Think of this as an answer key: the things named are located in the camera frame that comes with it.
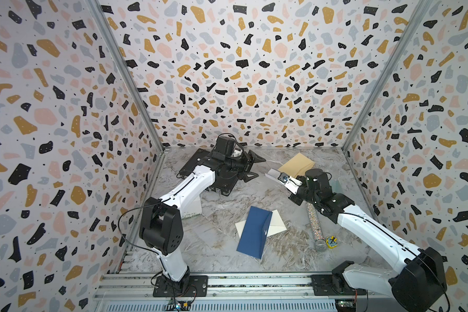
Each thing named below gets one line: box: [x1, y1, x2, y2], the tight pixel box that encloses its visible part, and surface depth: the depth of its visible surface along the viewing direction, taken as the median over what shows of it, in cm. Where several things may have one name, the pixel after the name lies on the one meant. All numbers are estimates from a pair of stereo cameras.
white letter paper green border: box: [181, 195, 203, 220], surface depth 95 cm
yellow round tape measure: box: [325, 235, 338, 249], surface depth 86 cm
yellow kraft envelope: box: [277, 152, 316, 179], surface depth 119 cm
